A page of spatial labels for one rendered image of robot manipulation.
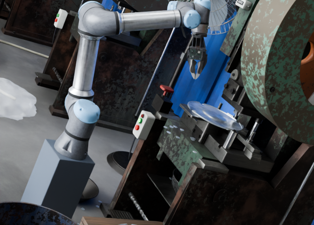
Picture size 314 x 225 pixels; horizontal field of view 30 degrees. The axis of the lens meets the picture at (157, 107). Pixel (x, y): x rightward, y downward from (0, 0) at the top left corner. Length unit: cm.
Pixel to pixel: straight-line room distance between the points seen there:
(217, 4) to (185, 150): 102
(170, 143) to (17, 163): 94
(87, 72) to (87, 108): 17
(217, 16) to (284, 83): 121
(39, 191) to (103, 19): 81
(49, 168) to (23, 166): 79
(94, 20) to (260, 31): 67
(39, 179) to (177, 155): 66
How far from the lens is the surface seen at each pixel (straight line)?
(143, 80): 434
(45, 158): 260
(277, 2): 223
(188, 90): 527
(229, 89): 278
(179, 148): 279
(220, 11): 344
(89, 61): 254
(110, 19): 237
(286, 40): 222
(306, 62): 242
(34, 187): 266
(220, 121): 275
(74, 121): 249
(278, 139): 288
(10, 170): 325
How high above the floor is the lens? 148
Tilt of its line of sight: 16 degrees down
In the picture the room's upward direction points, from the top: 24 degrees clockwise
